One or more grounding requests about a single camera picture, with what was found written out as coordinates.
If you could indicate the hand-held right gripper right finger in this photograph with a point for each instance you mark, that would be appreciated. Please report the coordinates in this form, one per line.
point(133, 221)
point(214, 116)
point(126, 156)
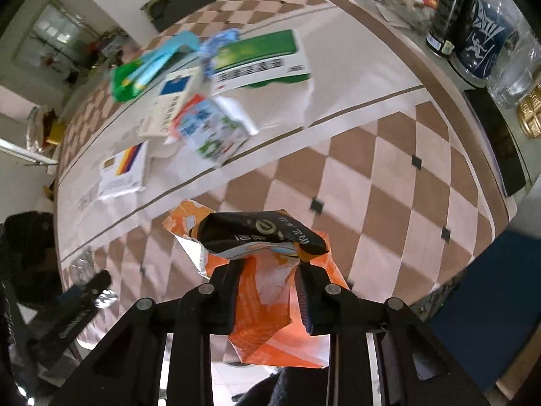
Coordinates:
point(313, 304)

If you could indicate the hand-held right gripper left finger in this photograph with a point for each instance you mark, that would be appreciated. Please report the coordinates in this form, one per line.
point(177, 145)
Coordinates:
point(219, 300)

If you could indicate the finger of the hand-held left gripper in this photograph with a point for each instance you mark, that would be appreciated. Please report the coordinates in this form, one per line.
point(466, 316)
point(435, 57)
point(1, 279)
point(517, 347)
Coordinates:
point(76, 317)

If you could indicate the orange snack wrapper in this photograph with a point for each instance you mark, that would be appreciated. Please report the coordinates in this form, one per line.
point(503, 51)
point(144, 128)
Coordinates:
point(262, 313)

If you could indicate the silver wrapper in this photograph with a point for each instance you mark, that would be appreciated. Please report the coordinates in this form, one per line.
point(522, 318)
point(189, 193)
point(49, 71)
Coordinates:
point(82, 264)

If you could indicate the black snack wrapper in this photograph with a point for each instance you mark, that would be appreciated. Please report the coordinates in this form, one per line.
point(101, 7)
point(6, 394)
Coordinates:
point(253, 230)

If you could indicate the white box striped corner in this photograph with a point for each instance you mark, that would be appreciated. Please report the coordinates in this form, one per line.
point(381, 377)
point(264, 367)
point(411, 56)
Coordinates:
point(120, 177)

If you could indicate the colourful milk carton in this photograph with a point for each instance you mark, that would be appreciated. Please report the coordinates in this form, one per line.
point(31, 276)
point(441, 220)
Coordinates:
point(207, 131)

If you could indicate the green plastic bag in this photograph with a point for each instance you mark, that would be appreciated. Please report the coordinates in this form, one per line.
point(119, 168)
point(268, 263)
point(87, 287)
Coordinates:
point(124, 82)

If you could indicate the blue and white box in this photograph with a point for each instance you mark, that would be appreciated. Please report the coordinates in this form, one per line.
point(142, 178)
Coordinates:
point(169, 101)

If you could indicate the white torn paper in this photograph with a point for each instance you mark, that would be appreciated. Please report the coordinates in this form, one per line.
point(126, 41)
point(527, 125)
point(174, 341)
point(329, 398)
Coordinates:
point(279, 101)

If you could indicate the green and white box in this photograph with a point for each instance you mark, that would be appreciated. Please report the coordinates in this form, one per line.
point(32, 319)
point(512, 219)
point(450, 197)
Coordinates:
point(262, 57)

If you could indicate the cyan packet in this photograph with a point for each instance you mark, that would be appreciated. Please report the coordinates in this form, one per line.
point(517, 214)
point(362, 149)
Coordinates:
point(169, 50)

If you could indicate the blue crinkled wrapper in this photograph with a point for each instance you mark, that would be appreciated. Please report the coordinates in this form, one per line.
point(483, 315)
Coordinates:
point(215, 44)

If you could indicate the brown checked tablecloth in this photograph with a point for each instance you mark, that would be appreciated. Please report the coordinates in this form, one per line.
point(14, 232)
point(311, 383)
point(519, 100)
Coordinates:
point(380, 156)

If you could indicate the plain blue box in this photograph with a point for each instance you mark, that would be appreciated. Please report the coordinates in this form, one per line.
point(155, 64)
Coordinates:
point(486, 304)

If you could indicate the window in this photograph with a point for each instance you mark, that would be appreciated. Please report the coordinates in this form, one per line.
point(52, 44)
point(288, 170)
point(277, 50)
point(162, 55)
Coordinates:
point(55, 34)

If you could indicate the black phone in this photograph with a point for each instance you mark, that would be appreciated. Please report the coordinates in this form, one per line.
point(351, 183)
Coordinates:
point(494, 139)

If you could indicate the gold grenade-shaped bottle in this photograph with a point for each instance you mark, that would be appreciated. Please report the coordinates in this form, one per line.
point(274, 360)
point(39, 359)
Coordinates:
point(531, 114)

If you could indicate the clear glass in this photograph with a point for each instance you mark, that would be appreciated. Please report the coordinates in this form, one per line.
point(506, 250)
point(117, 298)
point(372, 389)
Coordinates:
point(515, 76)

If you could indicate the blue printed cup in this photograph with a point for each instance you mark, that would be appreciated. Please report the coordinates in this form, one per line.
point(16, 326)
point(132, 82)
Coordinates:
point(486, 38)

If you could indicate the black can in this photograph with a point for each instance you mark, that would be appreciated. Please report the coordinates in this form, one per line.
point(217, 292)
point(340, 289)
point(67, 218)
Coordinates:
point(452, 4)

